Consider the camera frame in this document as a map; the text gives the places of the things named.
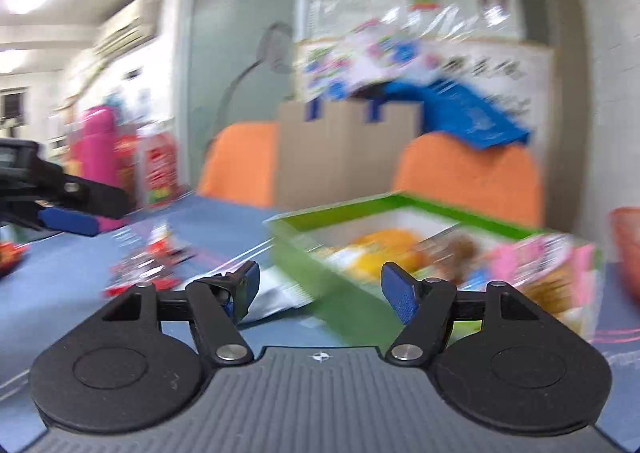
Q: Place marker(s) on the white snack packet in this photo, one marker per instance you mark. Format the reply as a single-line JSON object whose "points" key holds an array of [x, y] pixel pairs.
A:
{"points": [[277, 293]]}

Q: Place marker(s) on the pink thermos bottle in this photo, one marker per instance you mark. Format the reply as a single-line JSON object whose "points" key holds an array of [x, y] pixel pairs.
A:
{"points": [[94, 146]]}

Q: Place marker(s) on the pink striped chip bag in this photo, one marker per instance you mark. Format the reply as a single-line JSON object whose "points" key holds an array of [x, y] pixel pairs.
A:
{"points": [[555, 271]]}

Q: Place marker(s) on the yellow egg yolk pastry packet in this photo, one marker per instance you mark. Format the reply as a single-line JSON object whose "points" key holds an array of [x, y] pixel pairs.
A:
{"points": [[364, 257]]}

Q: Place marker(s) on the small red brown snack packet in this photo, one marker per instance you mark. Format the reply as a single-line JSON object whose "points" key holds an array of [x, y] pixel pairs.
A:
{"points": [[11, 256]]}

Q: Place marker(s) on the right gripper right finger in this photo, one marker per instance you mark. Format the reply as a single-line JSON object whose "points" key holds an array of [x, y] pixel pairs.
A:
{"points": [[424, 308]]}

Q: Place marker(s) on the brown cardboard sheet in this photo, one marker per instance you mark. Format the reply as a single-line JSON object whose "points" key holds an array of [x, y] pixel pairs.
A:
{"points": [[330, 152]]}

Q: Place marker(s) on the green open cardboard box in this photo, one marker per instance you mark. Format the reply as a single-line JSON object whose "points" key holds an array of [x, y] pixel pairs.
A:
{"points": [[357, 312]]}

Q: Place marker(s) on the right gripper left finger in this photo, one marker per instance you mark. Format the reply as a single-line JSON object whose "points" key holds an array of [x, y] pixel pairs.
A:
{"points": [[217, 304]]}

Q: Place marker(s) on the white juice bottle red label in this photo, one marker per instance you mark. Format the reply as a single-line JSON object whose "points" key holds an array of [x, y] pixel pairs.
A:
{"points": [[157, 179]]}

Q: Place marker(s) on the clear orange nut packet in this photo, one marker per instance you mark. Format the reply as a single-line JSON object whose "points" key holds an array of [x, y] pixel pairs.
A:
{"points": [[448, 255]]}

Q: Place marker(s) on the orange chair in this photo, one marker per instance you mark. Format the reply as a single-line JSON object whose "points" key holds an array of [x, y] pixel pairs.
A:
{"points": [[240, 165], [500, 182]]}

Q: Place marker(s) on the dark red date packet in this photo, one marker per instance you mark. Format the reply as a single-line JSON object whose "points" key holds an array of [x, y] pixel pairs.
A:
{"points": [[150, 259]]}

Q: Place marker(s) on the blue fabric bag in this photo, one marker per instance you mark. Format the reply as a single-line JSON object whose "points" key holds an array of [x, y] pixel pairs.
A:
{"points": [[453, 109]]}

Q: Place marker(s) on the red plastic bowl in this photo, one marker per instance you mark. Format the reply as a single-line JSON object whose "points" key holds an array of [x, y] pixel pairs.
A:
{"points": [[625, 225]]}

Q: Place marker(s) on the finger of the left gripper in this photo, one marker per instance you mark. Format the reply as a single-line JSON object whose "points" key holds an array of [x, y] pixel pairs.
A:
{"points": [[94, 198], [55, 219]]}

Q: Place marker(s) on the floral cloth bundle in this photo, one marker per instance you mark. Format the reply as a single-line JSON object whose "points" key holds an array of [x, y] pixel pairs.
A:
{"points": [[374, 53]]}

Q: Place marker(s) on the air conditioner unit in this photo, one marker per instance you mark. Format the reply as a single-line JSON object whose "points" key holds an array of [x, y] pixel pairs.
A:
{"points": [[132, 26]]}

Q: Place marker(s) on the right orange chair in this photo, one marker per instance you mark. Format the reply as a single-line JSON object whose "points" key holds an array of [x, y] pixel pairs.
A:
{"points": [[500, 182]]}

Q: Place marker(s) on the left orange chair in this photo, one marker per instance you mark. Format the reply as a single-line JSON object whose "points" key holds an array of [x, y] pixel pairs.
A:
{"points": [[240, 165]]}

